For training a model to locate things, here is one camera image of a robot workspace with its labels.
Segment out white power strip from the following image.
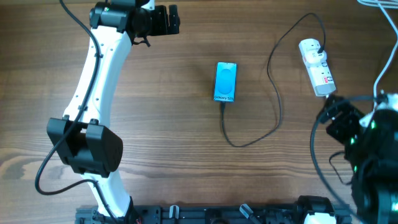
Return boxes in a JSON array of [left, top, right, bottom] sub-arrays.
[[298, 39, 336, 97]]

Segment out turquoise screen smartphone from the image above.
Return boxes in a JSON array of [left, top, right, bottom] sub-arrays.
[[213, 62, 238, 103]]

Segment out black USB charging cable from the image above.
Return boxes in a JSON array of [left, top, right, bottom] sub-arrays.
[[220, 12, 326, 148]]

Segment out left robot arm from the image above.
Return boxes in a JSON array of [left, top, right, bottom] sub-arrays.
[[47, 1, 180, 223]]

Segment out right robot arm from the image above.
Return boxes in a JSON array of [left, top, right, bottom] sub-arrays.
[[309, 93, 397, 223]]

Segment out white USB charger plug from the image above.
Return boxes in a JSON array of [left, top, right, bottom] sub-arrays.
[[303, 50, 327, 67]]

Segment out white power strip cord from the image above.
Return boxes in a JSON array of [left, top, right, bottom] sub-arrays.
[[357, 0, 398, 97]]

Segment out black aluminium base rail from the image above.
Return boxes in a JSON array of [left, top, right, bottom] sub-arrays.
[[75, 204, 352, 224]]

